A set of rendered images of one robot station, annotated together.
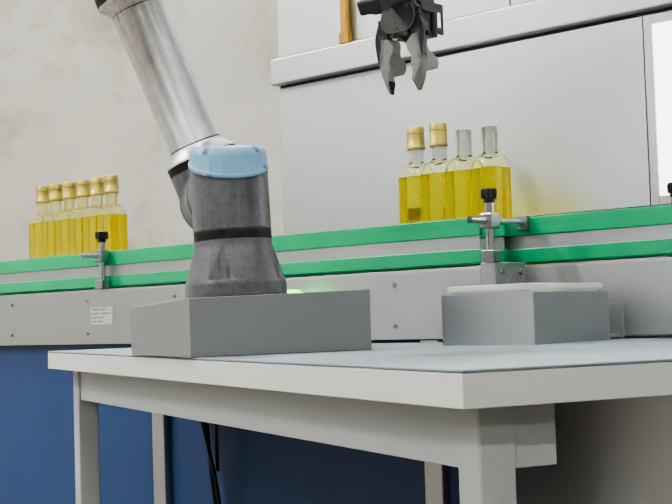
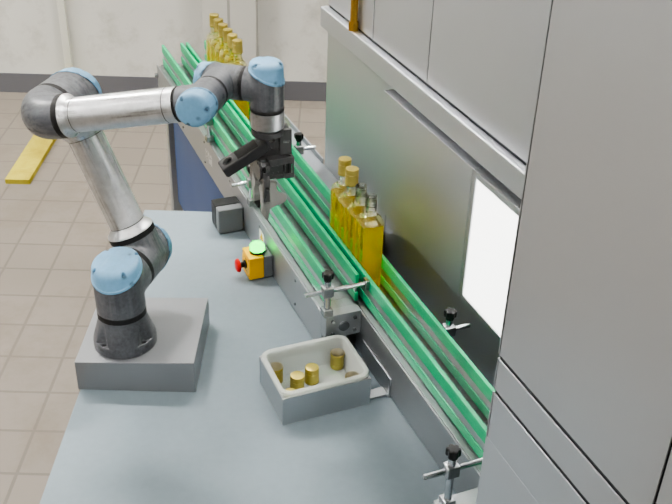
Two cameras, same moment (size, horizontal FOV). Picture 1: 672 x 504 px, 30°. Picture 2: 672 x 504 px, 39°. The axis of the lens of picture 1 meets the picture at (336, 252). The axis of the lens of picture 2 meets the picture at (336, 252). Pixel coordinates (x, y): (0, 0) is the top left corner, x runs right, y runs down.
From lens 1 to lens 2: 187 cm
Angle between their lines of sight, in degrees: 42
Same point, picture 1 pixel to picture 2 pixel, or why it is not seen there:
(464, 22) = (400, 77)
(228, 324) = (100, 375)
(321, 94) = (344, 52)
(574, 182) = (430, 244)
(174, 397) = not seen: hidden behind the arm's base
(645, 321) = (397, 398)
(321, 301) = (160, 367)
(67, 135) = not seen: outside the picture
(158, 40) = (90, 167)
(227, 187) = (103, 298)
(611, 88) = (453, 202)
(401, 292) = (297, 288)
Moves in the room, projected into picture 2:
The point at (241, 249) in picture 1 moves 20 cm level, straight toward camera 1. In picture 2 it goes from (113, 332) to (61, 382)
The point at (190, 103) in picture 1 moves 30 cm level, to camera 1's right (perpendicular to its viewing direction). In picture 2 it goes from (113, 207) to (221, 239)
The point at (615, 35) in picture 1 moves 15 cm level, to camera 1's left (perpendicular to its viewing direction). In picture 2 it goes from (459, 167) to (398, 153)
